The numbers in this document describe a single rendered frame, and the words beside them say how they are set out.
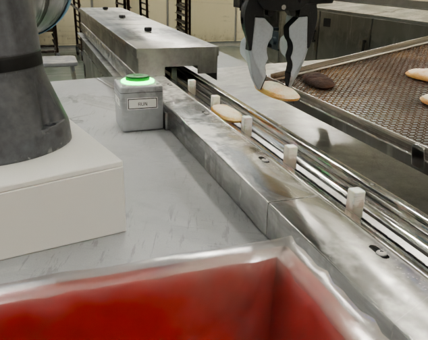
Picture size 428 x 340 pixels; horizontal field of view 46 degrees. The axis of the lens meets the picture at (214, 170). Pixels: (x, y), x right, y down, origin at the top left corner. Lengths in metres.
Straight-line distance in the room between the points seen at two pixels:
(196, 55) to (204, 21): 6.93
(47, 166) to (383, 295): 0.32
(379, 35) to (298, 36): 3.20
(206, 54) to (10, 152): 0.66
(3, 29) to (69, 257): 0.22
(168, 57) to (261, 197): 0.63
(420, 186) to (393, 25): 3.09
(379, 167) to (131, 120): 0.39
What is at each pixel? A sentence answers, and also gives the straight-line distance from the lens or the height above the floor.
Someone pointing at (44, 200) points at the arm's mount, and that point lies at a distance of 0.48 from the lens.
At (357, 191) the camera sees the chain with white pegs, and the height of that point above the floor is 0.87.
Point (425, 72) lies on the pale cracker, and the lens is 0.85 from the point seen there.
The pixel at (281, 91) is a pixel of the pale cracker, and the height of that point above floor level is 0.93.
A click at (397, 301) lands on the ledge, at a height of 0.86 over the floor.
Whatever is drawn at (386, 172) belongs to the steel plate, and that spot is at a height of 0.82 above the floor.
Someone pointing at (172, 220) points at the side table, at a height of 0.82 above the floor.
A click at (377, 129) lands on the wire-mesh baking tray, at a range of 0.64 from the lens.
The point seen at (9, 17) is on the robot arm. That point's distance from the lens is 0.53.
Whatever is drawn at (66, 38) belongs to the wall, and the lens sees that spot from 7.65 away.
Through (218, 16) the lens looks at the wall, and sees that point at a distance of 8.09.
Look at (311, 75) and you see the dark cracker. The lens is 0.87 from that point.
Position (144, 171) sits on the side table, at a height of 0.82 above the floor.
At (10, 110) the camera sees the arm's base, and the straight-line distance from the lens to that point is 0.52.
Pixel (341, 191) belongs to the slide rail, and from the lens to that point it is 0.56.
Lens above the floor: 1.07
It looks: 22 degrees down
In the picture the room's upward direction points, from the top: 1 degrees clockwise
